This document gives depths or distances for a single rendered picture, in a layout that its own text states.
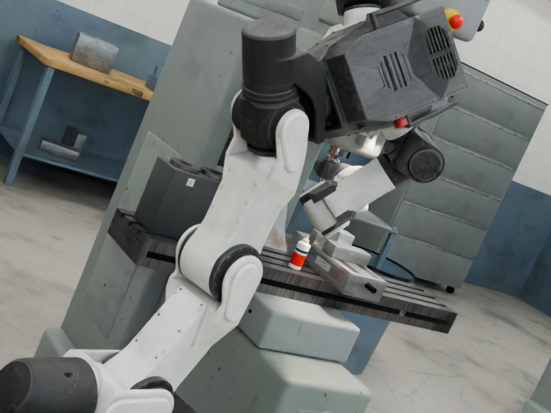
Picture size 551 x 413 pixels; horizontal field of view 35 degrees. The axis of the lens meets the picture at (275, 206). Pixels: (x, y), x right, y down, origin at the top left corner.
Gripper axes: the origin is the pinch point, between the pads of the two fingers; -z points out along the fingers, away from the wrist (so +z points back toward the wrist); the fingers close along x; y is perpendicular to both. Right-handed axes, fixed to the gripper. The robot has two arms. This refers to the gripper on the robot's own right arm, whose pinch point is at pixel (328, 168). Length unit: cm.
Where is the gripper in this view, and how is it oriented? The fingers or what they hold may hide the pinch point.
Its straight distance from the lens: 269.4
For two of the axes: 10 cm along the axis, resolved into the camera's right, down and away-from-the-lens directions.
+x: -8.8, -3.1, -3.6
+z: 2.8, 2.8, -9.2
